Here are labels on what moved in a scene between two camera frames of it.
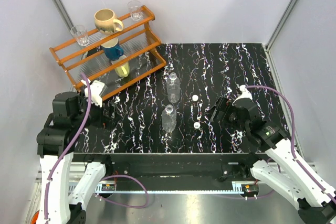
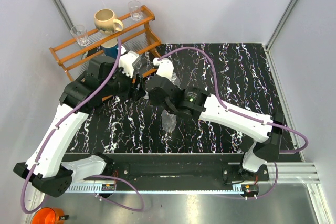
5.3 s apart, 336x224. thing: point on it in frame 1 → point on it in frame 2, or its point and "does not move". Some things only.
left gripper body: [98, 117] → [123, 85]
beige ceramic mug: [105, 22] does not move
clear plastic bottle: [169, 119] does not move
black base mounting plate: [177, 168] does not move
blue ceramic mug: [112, 50] does not move
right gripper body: [224, 105] → [153, 102]
